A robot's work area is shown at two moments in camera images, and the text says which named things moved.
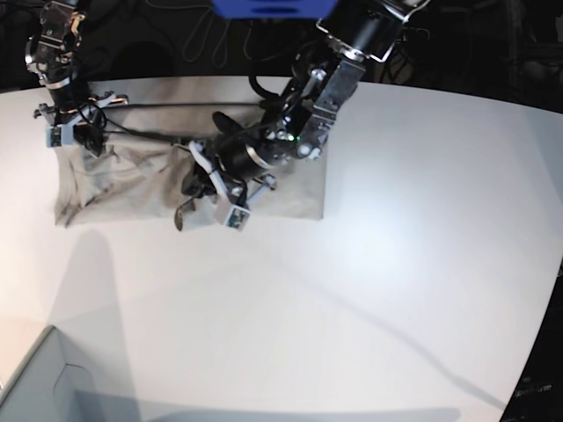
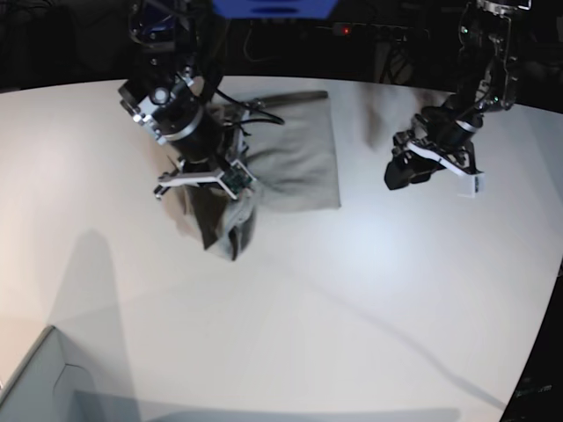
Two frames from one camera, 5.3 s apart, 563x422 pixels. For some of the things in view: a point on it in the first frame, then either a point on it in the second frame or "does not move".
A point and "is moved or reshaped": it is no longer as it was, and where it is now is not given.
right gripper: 227,168 to 438,139
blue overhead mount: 276,9 does not move
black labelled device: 538,396 does not move
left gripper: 84,122 to 213,146
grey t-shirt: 144,164 is moved or reshaped
